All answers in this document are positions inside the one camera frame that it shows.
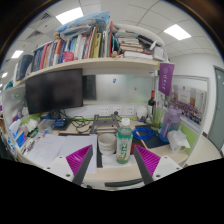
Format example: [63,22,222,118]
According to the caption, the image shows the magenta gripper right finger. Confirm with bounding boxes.
[133,144,183,186]

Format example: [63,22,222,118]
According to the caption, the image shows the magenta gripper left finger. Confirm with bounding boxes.
[44,144,94,186]

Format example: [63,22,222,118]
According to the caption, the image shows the green plastic water bottle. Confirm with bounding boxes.
[116,118,133,164]

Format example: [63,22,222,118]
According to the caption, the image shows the purple water jug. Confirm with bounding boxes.
[159,106,181,142]

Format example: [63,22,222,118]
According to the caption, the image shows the white ceramic cup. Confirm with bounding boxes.
[98,133,116,155]

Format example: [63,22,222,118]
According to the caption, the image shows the white tissue paper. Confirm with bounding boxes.
[168,130,190,153]

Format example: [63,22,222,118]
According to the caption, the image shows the white paper sheets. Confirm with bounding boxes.
[28,134,97,173]

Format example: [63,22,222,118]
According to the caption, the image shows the grey metal laptop stand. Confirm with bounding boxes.
[90,114,120,134]

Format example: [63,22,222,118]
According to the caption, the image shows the white power outlet strip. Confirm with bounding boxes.
[99,106,134,116]

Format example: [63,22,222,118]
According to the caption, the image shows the dark wine bottle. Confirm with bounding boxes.
[148,90,155,116]

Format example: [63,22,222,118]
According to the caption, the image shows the grey door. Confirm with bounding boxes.
[208,67,224,151]

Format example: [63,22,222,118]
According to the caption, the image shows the black computer monitor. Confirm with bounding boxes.
[25,69,83,114]

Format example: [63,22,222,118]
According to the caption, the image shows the group photo poster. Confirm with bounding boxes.
[168,85,207,125]

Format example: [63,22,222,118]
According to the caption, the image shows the purple hanging pennant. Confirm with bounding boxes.
[158,63,175,96]

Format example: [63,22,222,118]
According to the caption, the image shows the stack of books on shelf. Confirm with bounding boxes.
[114,32,153,60]

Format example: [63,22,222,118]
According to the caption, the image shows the row of books on shelf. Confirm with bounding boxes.
[31,22,113,72]

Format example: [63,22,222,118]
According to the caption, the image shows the blue plastic bag on books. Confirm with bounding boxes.
[56,11,110,39]

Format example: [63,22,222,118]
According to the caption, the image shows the white wall shelf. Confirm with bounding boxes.
[3,57,168,96]

